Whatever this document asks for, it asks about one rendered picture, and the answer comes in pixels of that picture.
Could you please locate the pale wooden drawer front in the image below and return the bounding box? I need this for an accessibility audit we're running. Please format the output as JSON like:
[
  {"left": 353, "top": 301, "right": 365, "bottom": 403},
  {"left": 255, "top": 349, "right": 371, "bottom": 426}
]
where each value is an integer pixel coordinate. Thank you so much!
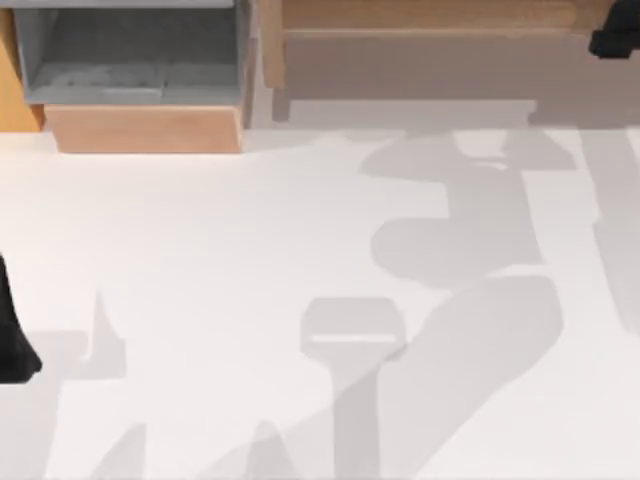
[{"left": 43, "top": 103, "right": 245, "bottom": 154}]

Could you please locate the wooden open shelf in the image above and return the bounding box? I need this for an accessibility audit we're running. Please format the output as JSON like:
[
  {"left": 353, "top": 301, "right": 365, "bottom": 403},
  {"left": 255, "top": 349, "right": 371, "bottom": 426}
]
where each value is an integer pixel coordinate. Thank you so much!
[{"left": 262, "top": 0, "right": 640, "bottom": 126}]

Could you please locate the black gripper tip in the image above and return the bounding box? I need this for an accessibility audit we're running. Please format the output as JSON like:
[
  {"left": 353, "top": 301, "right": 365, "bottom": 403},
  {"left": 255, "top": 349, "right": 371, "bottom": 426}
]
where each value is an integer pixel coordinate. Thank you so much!
[{"left": 0, "top": 254, "right": 44, "bottom": 386}]

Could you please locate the wooden cupboard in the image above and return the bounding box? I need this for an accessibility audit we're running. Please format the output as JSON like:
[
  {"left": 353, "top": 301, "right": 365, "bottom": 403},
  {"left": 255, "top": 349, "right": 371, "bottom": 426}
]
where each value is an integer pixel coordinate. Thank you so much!
[{"left": 0, "top": 8, "right": 47, "bottom": 134}]

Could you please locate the black object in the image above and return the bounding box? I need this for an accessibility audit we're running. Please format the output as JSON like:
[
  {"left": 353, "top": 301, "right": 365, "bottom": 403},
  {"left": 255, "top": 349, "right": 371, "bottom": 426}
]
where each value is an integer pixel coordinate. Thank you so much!
[{"left": 587, "top": 0, "right": 640, "bottom": 60}]

